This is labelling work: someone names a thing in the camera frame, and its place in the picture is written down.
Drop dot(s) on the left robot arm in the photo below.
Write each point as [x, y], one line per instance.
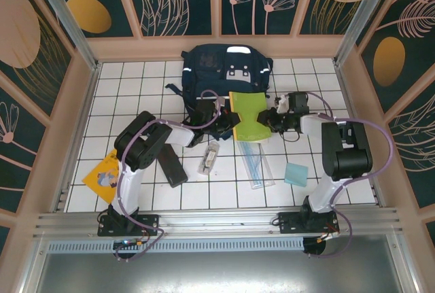
[129, 184]

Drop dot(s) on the aluminium mounting rail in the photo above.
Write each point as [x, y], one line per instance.
[217, 220]

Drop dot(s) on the black pencil case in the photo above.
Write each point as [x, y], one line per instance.
[173, 167]

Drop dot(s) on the grey sheet metal panel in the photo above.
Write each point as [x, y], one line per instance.
[217, 272]

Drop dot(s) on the small circuit board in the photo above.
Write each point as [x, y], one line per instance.
[127, 242]

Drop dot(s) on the yellow picture book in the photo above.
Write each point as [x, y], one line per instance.
[98, 177]

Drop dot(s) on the yellow power connector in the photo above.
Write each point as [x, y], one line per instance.
[321, 239]

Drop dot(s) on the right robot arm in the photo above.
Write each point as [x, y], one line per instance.
[346, 150]

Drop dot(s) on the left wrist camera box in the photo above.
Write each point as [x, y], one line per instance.
[204, 111]

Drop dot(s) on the teal panel large pink oval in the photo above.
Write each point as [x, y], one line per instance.
[20, 28]

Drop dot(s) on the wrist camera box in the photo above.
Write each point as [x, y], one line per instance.
[204, 111]
[297, 102]

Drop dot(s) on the light blue sticky notes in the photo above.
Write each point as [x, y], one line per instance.
[295, 174]

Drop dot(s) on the teal panel orange oval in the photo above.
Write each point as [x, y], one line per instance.
[88, 14]

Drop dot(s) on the teal panel single pink flower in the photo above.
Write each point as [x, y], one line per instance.
[17, 157]

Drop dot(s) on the teal panel oval and fern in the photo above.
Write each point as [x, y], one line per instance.
[389, 62]

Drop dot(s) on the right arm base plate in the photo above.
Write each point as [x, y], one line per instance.
[289, 221]

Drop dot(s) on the aluminium corner post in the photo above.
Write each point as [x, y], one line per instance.
[360, 14]
[68, 24]

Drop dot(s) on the clear plastic stationery pack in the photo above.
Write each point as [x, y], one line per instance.
[208, 158]

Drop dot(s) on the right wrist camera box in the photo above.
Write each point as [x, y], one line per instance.
[297, 102]

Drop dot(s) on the navy blue backpack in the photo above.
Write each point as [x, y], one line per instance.
[210, 79]

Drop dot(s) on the green notebook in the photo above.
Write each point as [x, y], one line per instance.
[249, 106]

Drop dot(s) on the teal panel pink flowers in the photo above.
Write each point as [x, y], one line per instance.
[258, 17]

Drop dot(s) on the teal panel pink fern leaves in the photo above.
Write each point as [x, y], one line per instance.
[414, 150]

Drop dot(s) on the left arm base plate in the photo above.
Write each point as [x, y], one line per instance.
[149, 221]

